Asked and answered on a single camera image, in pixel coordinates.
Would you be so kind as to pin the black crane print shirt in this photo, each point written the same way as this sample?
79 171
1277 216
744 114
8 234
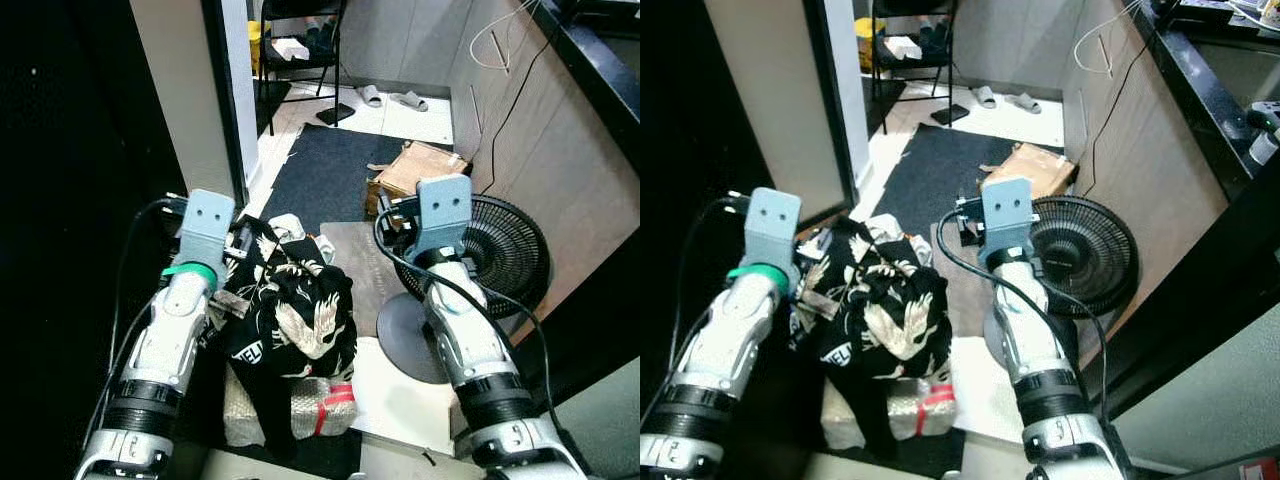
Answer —
300 320
890 330

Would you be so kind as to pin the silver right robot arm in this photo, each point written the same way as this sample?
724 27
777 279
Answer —
470 340
1030 340

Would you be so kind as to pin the brown cardboard box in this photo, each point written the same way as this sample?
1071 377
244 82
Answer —
420 165
1040 165

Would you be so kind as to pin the brown floor mat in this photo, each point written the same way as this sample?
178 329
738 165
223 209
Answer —
965 290
360 270

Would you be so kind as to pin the dark grey floor mat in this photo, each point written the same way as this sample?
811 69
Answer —
330 170
930 170

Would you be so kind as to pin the black flat floor object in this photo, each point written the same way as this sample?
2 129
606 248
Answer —
335 114
950 114

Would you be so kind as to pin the black floor fan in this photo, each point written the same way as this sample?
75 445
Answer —
1090 250
510 250

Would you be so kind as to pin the grey slipper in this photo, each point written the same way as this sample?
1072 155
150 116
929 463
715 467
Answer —
410 101
984 97
1024 103
370 96

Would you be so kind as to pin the beige door black edge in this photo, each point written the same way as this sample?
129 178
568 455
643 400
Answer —
185 90
770 100

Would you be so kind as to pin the silver wrapped bundle red tape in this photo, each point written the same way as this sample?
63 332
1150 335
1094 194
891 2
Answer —
845 420
240 410

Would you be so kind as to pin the brown wooden cabinet panel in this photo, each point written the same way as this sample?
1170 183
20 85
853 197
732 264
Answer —
1150 170
560 170

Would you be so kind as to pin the black folding chair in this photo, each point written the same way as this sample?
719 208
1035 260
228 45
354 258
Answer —
320 55
935 55

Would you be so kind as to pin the white folded item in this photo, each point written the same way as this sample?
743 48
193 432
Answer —
290 48
902 47

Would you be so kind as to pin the yellow bag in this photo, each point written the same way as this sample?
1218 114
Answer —
256 45
866 45

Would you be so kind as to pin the black countertop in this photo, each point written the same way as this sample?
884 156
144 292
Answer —
1200 70
600 70

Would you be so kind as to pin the black game controller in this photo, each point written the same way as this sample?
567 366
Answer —
1265 115

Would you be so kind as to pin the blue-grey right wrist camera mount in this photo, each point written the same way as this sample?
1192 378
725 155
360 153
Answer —
445 210
1008 210

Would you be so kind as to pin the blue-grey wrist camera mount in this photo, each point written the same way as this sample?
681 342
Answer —
1008 210
445 210
772 220
207 220

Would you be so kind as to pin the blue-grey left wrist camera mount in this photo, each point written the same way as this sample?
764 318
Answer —
207 220
772 220

